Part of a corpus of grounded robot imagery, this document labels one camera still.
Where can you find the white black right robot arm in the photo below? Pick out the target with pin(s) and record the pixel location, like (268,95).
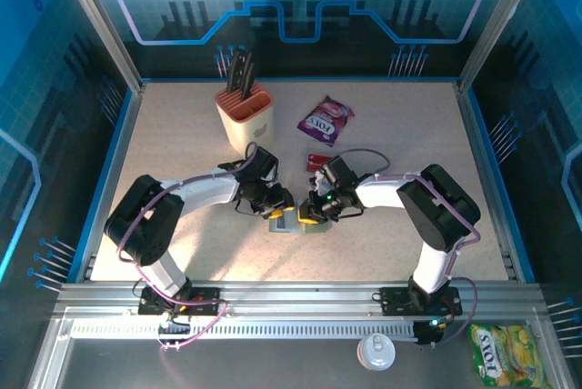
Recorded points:
(382,191)

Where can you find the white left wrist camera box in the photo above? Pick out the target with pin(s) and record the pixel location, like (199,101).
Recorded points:
(272,174)

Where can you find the red credit card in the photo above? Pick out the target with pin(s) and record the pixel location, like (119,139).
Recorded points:
(317,162)

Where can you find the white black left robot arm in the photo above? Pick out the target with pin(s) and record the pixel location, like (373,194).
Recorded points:
(204,191)

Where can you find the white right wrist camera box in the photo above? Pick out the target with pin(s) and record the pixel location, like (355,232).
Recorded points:
(317,184)

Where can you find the yellow green candy bag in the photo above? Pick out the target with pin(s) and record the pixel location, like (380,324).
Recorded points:
(509,357)

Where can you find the aluminium frame rail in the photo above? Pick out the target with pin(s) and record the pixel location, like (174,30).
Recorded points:
(295,298)

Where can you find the beige orange knife block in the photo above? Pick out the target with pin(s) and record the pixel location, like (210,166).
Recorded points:
(247,125)

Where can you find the white can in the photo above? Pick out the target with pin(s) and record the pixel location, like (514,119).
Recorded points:
(376,352)

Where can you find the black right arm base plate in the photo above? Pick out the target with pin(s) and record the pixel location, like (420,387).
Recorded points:
(395,302)

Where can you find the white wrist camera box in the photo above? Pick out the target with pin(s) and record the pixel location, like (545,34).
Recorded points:
(317,184)
(272,174)

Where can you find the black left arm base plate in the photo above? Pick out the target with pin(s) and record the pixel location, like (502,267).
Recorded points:
(209,307)

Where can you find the purple candy bag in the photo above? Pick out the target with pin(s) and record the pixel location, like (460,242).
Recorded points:
(325,121)

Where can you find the aluminium frame post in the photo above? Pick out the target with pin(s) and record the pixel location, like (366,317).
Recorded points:
(103,25)
(495,25)

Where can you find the aluminium side rail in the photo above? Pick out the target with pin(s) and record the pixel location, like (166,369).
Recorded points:
(123,143)
(476,143)

